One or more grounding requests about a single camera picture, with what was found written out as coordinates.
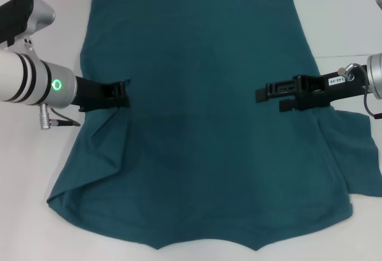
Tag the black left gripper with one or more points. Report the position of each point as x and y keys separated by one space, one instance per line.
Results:
x=88 y=95

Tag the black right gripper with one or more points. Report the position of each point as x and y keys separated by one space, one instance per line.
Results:
x=316 y=93

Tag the blue cotton t-shirt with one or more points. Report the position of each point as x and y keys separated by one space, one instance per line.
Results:
x=209 y=153

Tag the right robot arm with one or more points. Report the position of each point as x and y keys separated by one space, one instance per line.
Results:
x=376 y=76

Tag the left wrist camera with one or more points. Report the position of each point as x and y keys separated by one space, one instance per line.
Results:
x=38 y=13

